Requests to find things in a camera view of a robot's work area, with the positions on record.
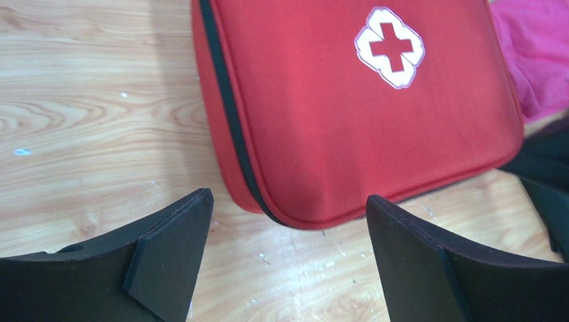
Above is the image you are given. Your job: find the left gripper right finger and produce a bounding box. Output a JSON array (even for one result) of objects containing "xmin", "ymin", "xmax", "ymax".
[{"xmin": 366, "ymin": 195, "xmax": 568, "ymax": 321}]

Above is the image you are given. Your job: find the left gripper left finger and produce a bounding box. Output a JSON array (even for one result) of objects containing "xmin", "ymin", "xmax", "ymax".
[{"xmin": 1, "ymin": 189, "xmax": 214, "ymax": 321}]

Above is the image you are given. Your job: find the red black medicine case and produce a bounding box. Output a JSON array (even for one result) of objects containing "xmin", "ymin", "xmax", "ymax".
[{"xmin": 191, "ymin": 1, "xmax": 524, "ymax": 230}]

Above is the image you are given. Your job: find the black cloth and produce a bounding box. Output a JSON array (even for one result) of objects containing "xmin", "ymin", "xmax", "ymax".
[{"xmin": 499, "ymin": 117, "xmax": 568, "ymax": 262}]

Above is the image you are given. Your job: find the pink cloth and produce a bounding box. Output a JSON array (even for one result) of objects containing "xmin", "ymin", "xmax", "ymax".
[{"xmin": 490, "ymin": 0, "xmax": 568, "ymax": 123}]

